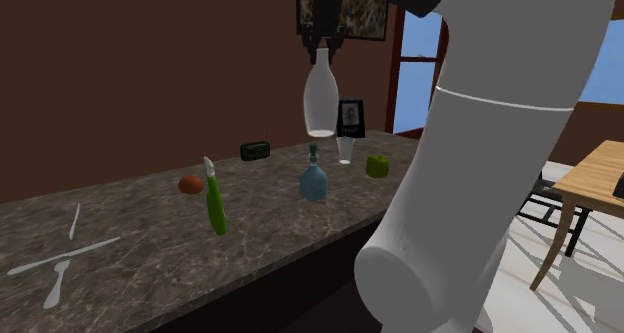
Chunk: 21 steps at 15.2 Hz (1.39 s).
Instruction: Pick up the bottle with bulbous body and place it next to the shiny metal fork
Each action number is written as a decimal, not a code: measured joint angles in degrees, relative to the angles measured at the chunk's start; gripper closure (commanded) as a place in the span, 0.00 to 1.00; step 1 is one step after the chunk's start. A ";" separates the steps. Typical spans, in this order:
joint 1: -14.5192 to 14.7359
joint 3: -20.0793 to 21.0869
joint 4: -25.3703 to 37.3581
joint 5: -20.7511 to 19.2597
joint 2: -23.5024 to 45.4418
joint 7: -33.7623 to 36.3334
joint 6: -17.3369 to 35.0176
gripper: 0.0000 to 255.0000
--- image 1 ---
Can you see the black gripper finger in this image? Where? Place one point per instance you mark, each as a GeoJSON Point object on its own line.
{"type": "Point", "coordinates": [312, 50]}
{"type": "Point", "coordinates": [335, 49]}

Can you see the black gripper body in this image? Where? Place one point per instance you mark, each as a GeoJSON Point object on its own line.
{"type": "Point", "coordinates": [326, 12]}

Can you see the white glass bottle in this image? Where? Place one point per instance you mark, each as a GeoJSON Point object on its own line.
{"type": "Point", "coordinates": [320, 98]}

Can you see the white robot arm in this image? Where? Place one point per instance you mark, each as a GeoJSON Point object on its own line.
{"type": "Point", "coordinates": [487, 151]}

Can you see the red framed window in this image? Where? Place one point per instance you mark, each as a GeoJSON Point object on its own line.
{"type": "Point", "coordinates": [412, 78]}

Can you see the clear drinking glass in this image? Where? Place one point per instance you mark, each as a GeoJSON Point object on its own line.
{"type": "Point", "coordinates": [345, 149]}

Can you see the dark green radio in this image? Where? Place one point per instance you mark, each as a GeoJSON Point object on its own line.
{"type": "Point", "coordinates": [255, 150]}

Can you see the green apple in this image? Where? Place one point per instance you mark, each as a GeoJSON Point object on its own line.
{"type": "Point", "coordinates": [378, 166]}

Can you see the blue stoppered glass bottle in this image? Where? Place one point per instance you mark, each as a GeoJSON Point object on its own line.
{"type": "Point", "coordinates": [313, 180]}

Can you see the orange tomato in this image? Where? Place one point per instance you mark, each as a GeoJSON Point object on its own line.
{"type": "Point", "coordinates": [190, 185]}

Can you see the black chair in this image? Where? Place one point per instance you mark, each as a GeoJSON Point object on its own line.
{"type": "Point", "coordinates": [551, 210]}

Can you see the wooden table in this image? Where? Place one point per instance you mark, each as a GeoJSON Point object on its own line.
{"type": "Point", "coordinates": [585, 186]}

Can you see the small silver utensil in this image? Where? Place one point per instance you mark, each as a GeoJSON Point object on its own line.
{"type": "Point", "coordinates": [74, 222]}

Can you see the silver knife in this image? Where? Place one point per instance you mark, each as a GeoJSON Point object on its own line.
{"type": "Point", "coordinates": [63, 256]}

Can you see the silver spoon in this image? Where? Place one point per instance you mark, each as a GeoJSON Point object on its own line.
{"type": "Point", "coordinates": [54, 290]}

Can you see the framed wall painting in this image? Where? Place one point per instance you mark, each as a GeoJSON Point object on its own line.
{"type": "Point", "coordinates": [363, 17]}

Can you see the black picture frame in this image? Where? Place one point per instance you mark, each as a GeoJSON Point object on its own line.
{"type": "Point", "coordinates": [351, 118]}

